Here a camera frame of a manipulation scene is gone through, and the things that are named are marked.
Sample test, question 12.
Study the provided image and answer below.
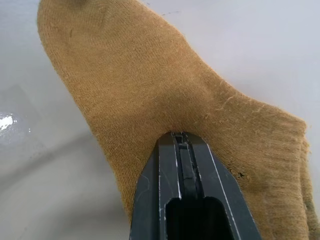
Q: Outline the mustard yellow ankle sock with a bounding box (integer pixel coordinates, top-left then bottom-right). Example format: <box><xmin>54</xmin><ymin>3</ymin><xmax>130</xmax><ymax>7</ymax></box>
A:
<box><xmin>36</xmin><ymin>0</ymin><xmax>314</xmax><ymax>240</ymax></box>

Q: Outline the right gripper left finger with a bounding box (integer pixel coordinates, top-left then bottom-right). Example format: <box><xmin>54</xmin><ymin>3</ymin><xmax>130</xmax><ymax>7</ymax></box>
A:
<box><xmin>129</xmin><ymin>131</ymin><xmax>188</xmax><ymax>240</ymax></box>

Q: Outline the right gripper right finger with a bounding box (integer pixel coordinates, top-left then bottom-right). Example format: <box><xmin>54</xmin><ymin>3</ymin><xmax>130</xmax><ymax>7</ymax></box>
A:
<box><xmin>184</xmin><ymin>131</ymin><xmax>264</xmax><ymax>240</ymax></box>

